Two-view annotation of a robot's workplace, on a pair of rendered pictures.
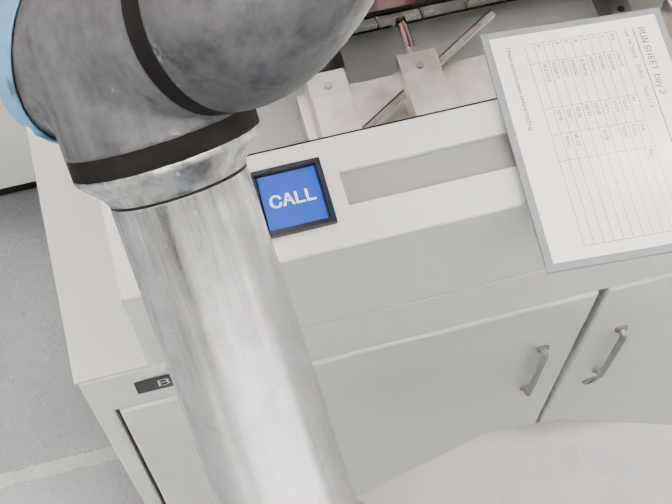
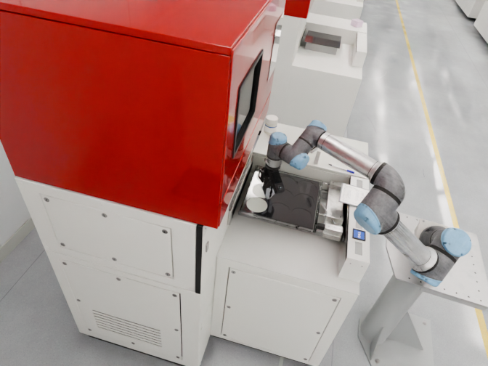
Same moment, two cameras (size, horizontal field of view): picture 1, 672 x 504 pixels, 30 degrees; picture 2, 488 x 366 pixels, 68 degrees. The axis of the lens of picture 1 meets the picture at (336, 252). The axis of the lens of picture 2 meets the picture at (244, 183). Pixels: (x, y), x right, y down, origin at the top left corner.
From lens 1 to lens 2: 135 cm
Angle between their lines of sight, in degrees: 43
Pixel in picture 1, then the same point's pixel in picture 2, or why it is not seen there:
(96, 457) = not seen: outside the picture
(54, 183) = (315, 279)
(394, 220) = not seen: hidden behind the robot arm
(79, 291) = (340, 285)
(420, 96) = (335, 217)
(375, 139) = (351, 221)
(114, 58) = (394, 205)
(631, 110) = (359, 193)
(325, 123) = (335, 229)
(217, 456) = (419, 250)
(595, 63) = (349, 192)
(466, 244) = not seen: hidden behind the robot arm
